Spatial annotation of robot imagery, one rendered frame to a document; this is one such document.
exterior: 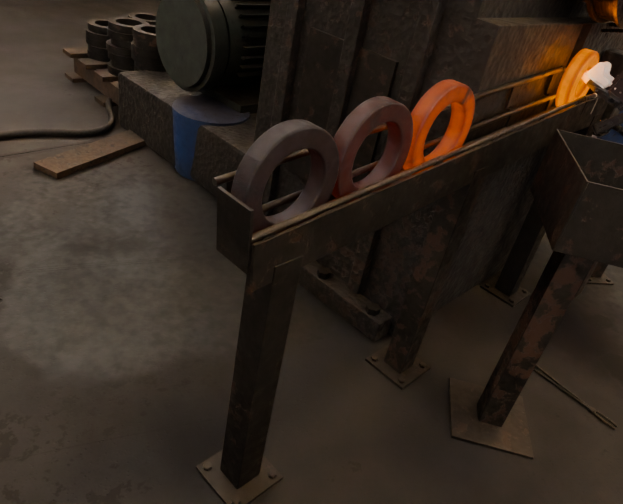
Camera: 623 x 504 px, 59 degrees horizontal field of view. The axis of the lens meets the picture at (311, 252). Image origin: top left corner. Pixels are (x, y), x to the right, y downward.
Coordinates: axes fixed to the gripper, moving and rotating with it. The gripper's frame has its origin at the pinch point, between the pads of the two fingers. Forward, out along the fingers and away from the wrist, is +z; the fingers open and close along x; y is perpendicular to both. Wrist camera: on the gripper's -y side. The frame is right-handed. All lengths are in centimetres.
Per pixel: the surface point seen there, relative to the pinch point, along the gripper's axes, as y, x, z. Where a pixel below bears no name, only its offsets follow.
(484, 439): -64, 50, -51
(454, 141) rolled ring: -8, 59, -5
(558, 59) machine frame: 0.3, 3.0, 6.0
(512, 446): -63, 46, -56
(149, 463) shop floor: -77, 116, -11
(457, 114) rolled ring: -3, 59, -2
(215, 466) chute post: -74, 106, -19
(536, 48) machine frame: 3.5, 19.0, 6.9
